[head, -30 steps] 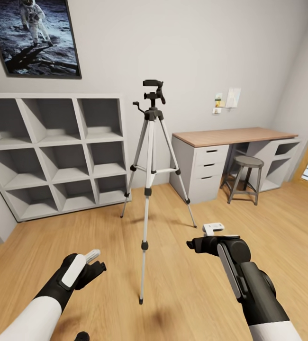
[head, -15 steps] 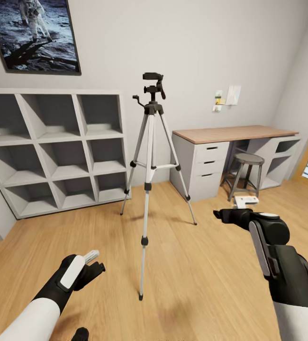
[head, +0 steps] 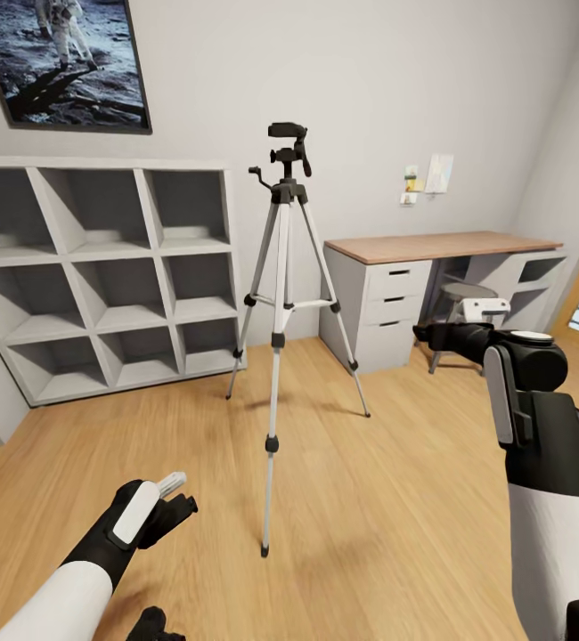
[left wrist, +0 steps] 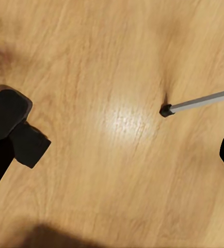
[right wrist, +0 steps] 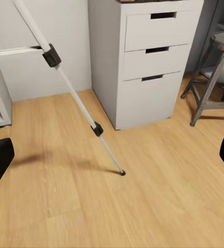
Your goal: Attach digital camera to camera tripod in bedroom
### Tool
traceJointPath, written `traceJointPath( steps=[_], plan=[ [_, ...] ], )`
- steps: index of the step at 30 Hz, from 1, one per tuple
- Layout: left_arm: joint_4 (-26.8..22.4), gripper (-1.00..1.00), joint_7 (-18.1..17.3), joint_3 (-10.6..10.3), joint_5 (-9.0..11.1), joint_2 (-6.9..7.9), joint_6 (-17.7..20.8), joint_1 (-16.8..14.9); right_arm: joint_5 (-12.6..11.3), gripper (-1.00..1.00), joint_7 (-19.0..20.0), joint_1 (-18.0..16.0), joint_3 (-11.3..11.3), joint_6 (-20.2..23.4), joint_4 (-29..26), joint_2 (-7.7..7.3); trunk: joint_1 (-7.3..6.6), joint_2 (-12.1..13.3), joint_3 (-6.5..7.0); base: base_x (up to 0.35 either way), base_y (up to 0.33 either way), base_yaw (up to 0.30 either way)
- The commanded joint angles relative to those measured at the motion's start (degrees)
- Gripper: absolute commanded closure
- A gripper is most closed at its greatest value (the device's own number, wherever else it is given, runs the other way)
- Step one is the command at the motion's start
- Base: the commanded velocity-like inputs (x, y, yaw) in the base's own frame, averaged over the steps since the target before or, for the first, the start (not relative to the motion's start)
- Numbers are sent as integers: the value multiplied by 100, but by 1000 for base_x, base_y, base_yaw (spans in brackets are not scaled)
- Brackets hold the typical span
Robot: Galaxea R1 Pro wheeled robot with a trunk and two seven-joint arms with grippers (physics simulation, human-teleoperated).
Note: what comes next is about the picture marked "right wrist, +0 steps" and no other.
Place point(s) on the camera tripod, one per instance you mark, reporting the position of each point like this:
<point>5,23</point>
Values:
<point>49,53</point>

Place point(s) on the taboret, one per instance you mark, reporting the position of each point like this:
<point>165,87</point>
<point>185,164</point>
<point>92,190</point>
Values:
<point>216,40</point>

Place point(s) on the desk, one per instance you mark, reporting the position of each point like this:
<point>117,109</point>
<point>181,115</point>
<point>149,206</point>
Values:
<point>139,50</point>

